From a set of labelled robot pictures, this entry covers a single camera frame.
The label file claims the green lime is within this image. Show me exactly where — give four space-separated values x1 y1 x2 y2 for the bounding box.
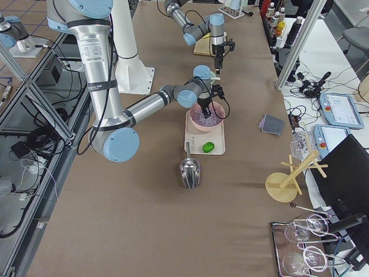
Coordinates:
202 141 215 154

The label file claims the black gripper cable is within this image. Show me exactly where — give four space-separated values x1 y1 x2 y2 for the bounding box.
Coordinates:
212 96 231 119

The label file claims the grey folded cloth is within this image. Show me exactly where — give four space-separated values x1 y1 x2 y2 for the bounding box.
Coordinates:
258 114 285 136

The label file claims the white wire rack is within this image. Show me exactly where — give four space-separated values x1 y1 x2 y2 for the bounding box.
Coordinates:
218 0 254 19

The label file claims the teach pendant upper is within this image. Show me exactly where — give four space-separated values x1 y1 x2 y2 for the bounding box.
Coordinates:
319 92 364 129

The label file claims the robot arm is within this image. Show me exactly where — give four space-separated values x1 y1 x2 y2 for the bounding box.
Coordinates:
47 1 214 163
159 1 235 74

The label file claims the beige plastic tray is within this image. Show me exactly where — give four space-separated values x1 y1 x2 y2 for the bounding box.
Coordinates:
184 112 225 155

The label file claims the steel ice scoop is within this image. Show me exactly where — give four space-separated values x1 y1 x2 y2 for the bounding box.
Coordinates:
180 141 201 189

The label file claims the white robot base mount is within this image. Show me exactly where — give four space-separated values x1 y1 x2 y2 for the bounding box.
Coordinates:
111 0 155 95

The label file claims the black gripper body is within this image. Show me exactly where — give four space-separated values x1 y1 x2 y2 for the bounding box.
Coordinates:
197 84 224 111
211 36 235 58

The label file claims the wine glass rack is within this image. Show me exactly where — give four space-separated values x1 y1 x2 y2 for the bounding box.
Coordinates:
270 214 346 276

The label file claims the black monitor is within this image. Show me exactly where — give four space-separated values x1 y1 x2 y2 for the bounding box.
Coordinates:
317 134 369 240

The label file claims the teach pendant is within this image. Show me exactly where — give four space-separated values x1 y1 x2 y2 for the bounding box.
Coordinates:
313 124 351 159
319 92 364 129

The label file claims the bamboo cutting board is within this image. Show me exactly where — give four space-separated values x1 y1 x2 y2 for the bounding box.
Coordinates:
193 34 213 56

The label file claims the wooden cup stand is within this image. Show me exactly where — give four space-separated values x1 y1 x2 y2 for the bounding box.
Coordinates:
265 135 329 203

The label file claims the teach pendant lower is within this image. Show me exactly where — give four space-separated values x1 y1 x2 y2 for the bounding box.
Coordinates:
313 124 351 159

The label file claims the aluminium frame post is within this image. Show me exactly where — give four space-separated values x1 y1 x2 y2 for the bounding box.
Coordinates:
274 1 336 91

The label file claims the pink bowl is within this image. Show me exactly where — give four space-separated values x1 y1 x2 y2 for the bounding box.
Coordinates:
189 102 225 132

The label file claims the mint green bowl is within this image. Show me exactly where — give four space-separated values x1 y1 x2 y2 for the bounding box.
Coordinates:
210 71 219 84

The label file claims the pile of clear ice cubes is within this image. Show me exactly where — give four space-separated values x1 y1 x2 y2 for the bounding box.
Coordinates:
191 109 222 127

